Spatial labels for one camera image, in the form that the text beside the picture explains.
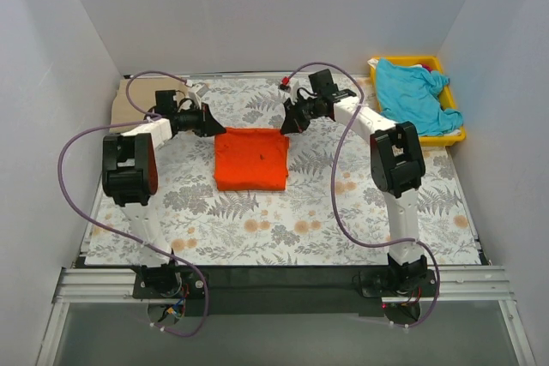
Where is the orange t shirt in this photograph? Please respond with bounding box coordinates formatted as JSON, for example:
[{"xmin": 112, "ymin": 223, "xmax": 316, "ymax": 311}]
[{"xmin": 214, "ymin": 128, "xmax": 290, "ymax": 191}]

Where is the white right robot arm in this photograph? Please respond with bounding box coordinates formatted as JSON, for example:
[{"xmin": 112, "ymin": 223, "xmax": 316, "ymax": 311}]
[{"xmin": 278, "ymin": 69, "xmax": 428, "ymax": 292}]

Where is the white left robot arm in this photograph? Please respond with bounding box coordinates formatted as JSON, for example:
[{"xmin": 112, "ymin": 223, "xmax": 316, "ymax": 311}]
[{"xmin": 102, "ymin": 85, "xmax": 226, "ymax": 297}]

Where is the beige folded cloth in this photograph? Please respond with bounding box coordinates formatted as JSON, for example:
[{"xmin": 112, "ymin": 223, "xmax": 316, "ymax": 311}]
[{"xmin": 111, "ymin": 77, "xmax": 188, "ymax": 124}]

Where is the floral patterned table mat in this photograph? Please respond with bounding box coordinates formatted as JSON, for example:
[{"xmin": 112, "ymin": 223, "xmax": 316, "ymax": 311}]
[{"xmin": 81, "ymin": 76, "xmax": 480, "ymax": 266}]

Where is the white cloth in bin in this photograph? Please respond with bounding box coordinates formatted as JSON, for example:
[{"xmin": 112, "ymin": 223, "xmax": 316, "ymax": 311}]
[{"xmin": 368, "ymin": 57, "xmax": 379, "ymax": 69}]

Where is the blue t shirt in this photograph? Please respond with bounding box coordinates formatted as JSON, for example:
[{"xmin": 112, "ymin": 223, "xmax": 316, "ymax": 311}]
[{"xmin": 375, "ymin": 57, "xmax": 463, "ymax": 136}]

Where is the yellow plastic bin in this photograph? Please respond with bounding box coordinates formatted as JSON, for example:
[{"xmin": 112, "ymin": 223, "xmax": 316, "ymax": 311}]
[{"xmin": 370, "ymin": 55, "xmax": 466, "ymax": 147}]

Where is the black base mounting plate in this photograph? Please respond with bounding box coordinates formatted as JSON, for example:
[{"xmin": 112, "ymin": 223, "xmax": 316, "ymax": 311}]
[{"xmin": 132, "ymin": 264, "xmax": 437, "ymax": 317}]

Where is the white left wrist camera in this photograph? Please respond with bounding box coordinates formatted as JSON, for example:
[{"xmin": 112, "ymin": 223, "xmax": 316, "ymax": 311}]
[{"xmin": 185, "ymin": 80, "xmax": 209, "ymax": 107}]

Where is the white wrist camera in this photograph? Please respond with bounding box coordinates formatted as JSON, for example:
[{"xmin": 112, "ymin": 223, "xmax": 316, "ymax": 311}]
[
  {"xmin": 278, "ymin": 77, "xmax": 305, "ymax": 107},
  {"xmin": 185, "ymin": 80, "xmax": 209, "ymax": 107}
]

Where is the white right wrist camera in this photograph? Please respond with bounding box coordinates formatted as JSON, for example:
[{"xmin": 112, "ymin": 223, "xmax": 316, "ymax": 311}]
[{"xmin": 278, "ymin": 77, "xmax": 305, "ymax": 107}]

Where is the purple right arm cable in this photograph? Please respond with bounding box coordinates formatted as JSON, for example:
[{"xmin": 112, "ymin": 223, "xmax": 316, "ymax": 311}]
[{"xmin": 280, "ymin": 61, "xmax": 441, "ymax": 328}]

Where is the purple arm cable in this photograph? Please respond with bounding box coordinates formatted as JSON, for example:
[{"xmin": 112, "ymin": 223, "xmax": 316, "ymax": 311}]
[
  {"xmin": 57, "ymin": 70, "xmax": 210, "ymax": 338},
  {"xmin": 280, "ymin": 61, "xmax": 441, "ymax": 328}
]

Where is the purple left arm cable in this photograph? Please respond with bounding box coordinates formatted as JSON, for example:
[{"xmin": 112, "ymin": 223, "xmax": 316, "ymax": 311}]
[{"xmin": 57, "ymin": 70, "xmax": 210, "ymax": 338}]

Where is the aluminium frame rail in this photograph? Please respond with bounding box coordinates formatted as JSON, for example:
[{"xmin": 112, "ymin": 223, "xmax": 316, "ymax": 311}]
[{"xmin": 54, "ymin": 266, "xmax": 512, "ymax": 304}]

